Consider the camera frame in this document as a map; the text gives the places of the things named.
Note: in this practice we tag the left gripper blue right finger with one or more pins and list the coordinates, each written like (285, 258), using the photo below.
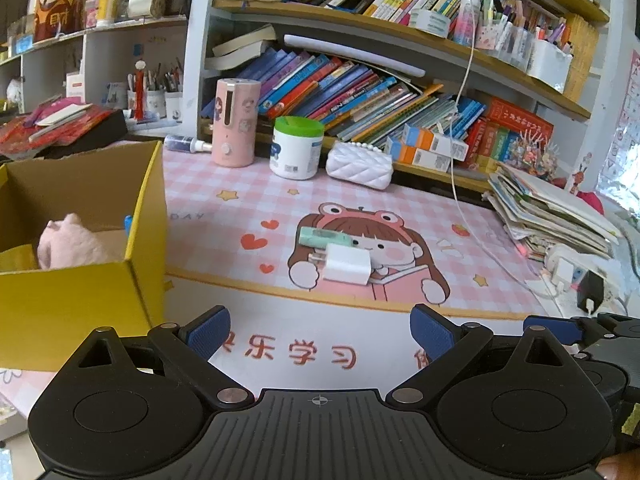
(434, 333)

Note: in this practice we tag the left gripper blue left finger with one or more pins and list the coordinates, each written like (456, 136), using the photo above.
(208, 332)

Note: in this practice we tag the mint green stapler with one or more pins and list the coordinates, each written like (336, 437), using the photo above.
(320, 238)

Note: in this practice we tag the pink plush pig toy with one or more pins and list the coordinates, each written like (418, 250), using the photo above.
(68, 243)

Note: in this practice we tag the yellow tape roll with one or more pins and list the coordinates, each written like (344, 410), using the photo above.
(18, 259)

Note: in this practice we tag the person right hand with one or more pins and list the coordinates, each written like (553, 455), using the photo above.
(624, 466)

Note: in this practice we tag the white charger adapter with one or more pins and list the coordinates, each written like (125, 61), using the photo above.
(350, 265)

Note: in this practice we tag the pink cartoon table mat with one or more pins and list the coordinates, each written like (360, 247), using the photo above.
(240, 227)

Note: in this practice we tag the stack of papers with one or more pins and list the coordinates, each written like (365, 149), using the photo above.
(538, 216)

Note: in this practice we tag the yellow cardboard box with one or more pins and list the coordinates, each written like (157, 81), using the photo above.
(45, 314)

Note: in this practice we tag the orange blue boxes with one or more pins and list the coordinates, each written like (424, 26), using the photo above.
(425, 149)

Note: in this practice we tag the white quilted pouch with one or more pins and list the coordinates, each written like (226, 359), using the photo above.
(360, 163)

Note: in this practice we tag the small blue white bottle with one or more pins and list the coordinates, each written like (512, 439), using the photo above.
(186, 144)

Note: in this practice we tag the white jar green lid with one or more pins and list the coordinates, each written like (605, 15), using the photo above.
(296, 147)

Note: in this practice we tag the pink cylindrical humidifier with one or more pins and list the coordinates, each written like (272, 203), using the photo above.
(235, 121)

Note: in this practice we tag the white pen holder cup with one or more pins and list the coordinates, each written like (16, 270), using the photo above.
(154, 102)

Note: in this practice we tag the red plastic bags pile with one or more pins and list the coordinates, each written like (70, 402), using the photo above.
(55, 125)

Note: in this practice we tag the fortune god figure box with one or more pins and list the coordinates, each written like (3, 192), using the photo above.
(54, 17)

